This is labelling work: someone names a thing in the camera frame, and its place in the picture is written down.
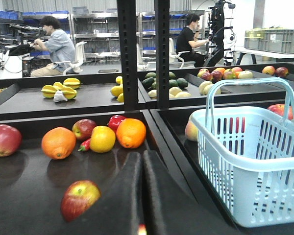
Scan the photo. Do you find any orange with nub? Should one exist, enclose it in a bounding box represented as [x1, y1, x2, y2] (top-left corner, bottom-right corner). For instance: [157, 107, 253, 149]
[41, 127, 76, 160]

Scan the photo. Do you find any light blue plastic basket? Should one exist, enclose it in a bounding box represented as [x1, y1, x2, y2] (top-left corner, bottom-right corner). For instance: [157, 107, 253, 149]
[191, 78, 294, 227]

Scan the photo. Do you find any red apple behind basket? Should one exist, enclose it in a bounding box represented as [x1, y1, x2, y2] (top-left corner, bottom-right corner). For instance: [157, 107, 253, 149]
[267, 104, 294, 120]

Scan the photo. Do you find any red chili pepper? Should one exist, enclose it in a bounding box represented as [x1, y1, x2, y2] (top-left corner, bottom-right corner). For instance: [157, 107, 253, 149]
[78, 138, 91, 152]

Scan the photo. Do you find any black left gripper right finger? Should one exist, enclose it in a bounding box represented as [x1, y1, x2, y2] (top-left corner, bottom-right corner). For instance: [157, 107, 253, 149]
[143, 150, 238, 235]

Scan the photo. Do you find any round orange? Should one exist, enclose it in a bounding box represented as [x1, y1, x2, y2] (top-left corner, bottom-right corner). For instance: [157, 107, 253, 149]
[116, 118, 147, 149]

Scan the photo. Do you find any red bell pepper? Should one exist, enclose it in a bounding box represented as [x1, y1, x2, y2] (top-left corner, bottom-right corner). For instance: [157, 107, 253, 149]
[107, 115, 126, 133]

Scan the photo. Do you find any person in blue shirt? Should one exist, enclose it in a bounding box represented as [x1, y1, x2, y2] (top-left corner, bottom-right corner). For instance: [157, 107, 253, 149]
[30, 16, 75, 77]

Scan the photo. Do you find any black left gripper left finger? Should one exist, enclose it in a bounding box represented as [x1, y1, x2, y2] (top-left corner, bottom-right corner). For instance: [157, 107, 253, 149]
[61, 152, 143, 235]

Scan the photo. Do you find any white garlic bulb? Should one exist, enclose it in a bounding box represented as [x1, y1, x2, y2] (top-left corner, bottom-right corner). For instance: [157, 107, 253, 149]
[53, 91, 68, 102]

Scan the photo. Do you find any peach coloured fruit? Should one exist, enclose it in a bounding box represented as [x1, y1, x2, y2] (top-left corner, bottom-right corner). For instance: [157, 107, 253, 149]
[185, 121, 198, 142]

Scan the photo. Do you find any yellow apple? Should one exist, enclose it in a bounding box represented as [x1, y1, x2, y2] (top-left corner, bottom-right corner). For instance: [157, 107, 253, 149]
[90, 125, 116, 153]

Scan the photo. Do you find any small red apple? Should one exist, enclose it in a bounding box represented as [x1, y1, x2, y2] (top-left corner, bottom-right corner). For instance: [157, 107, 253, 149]
[72, 119, 97, 141]

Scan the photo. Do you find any yellow lemon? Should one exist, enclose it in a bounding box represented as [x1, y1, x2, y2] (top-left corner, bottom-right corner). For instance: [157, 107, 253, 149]
[110, 85, 123, 97]

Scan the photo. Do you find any person in black shirt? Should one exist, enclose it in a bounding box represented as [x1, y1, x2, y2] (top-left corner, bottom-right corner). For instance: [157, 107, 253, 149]
[176, 14, 209, 68]

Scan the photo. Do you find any grey plastic crate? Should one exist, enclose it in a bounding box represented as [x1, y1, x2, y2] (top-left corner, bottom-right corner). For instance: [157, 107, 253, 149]
[244, 28, 294, 54]

